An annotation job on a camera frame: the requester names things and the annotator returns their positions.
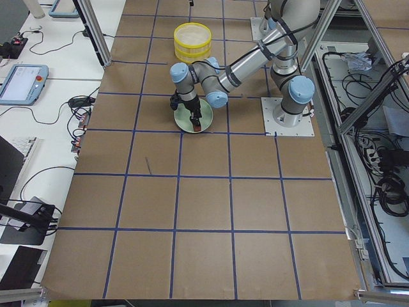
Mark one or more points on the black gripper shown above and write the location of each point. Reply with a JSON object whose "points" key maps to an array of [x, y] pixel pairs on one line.
{"points": [[192, 105]]}

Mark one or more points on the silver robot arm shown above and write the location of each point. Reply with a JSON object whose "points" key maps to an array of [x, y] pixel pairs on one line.
{"points": [[285, 24]]}

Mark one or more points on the light green plate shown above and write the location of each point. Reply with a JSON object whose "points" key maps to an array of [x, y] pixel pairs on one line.
{"points": [[182, 117]]}

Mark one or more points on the black power adapter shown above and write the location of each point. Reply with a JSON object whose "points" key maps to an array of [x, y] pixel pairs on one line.
{"points": [[81, 102]]}

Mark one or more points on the blue teach pendant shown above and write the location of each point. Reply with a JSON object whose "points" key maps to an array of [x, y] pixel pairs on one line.
{"points": [[23, 84], [63, 9]]}

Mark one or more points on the white keyboard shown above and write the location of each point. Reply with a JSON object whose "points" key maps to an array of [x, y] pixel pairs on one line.
{"points": [[28, 146]]}

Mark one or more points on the black laptop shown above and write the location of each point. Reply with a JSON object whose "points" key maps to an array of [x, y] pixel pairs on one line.
{"points": [[11, 164]]}

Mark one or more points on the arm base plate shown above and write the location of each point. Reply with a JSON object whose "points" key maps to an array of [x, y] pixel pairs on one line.
{"points": [[279, 123]]}

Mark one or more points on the aluminium frame post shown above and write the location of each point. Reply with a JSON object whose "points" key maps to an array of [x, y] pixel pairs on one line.
{"points": [[92, 27]]}

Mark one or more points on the black camera stand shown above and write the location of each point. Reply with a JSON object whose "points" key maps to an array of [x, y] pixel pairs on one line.
{"points": [[40, 219]]}

